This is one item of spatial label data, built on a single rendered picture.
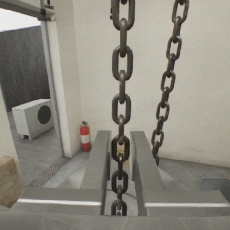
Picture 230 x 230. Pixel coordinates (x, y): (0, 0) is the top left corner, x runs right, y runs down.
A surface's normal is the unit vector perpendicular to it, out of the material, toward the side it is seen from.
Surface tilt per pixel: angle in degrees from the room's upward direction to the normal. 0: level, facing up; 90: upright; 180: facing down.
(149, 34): 90
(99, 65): 90
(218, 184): 90
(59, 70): 90
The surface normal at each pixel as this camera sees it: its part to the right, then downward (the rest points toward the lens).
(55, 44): -0.33, 0.31
